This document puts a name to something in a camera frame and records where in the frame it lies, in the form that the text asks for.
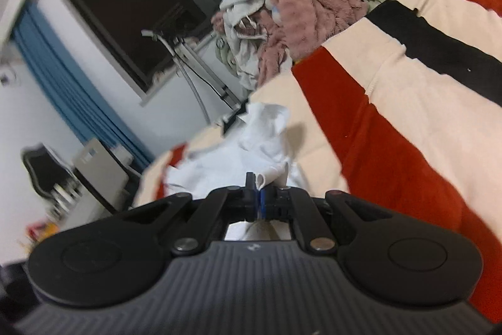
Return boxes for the red and yellow box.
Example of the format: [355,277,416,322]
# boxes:
[25,219,60,242]

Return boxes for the blue curtain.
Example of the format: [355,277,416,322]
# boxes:
[11,1,156,168]

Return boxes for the dark glass window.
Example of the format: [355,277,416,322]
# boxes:
[59,0,225,95]

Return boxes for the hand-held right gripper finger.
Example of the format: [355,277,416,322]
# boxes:
[259,186,393,256]
[121,172,260,257]

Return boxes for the white box appliance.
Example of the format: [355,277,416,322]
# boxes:
[71,138,133,213]

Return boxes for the striped blanket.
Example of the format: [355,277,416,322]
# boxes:
[134,0,502,325]

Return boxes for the wall switch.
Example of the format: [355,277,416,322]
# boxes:
[0,64,19,87]

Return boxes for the white metal rack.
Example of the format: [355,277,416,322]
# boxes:
[140,29,252,133]

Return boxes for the black office chair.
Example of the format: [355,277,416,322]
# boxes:
[21,144,77,211]

